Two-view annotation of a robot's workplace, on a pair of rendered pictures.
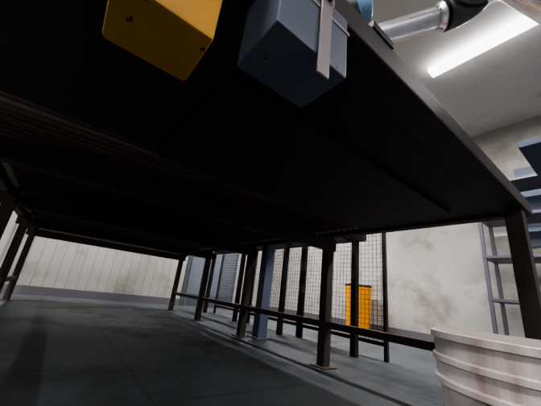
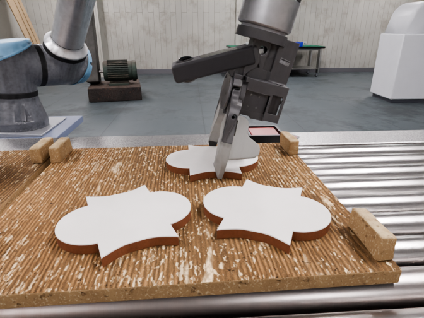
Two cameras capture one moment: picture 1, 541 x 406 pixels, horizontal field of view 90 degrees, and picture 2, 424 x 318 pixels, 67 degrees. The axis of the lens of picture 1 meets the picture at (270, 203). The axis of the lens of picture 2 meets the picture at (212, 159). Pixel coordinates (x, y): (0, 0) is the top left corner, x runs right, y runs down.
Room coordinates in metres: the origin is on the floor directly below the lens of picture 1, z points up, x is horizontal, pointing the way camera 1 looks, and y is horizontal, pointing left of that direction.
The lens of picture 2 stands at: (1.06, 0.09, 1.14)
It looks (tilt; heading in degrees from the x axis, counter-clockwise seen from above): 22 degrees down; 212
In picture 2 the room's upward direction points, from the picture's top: straight up
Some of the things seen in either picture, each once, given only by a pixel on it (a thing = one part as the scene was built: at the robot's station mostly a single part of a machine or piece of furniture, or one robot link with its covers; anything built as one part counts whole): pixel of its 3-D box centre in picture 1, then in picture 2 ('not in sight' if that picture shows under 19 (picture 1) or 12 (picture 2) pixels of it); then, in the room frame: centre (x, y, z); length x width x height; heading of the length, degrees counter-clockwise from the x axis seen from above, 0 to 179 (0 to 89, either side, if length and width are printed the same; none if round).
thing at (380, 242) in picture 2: not in sight; (370, 231); (0.75, 0.08, 0.95); 0.06 x 0.02 x 0.03; 37
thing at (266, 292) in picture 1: (273, 214); not in sight; (2.78, -0.04, 1.20); 0.17 x 0.17 x 2.40; 36
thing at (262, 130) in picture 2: not in sight; (263, 134); (0.44, -0.17, 0.92); 0.06 x 0.06 x 0.01; 36
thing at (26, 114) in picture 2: not in sight; (16, 107); (0.60, -0.85, 0.93); 0.15 x 0.15 x 0.10
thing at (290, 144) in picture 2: not in sight; (289, 142); (0.54, -0.08, 0.95); 0.06 x 0.02 x 0.03; 37
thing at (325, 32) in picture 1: (296, 42); not in sight; (0.31, -0.01, 0.77); 0.14 x 0.11 x 0.18; 126
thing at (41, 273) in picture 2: not in sight; (176, 194); (0.76, -0.16, 0.93); 0.41 x 0.35 x 0.02; 127
